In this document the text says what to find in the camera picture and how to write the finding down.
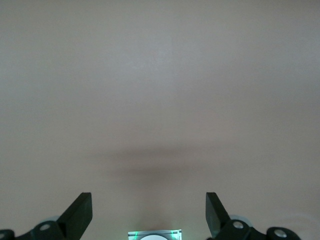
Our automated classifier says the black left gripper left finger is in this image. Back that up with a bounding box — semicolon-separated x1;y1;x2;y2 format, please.
0;191;93;240

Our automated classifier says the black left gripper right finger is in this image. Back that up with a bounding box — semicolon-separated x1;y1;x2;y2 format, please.
205;191;301;240

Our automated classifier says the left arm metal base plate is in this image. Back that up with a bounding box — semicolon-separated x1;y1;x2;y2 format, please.
127;228;183;240

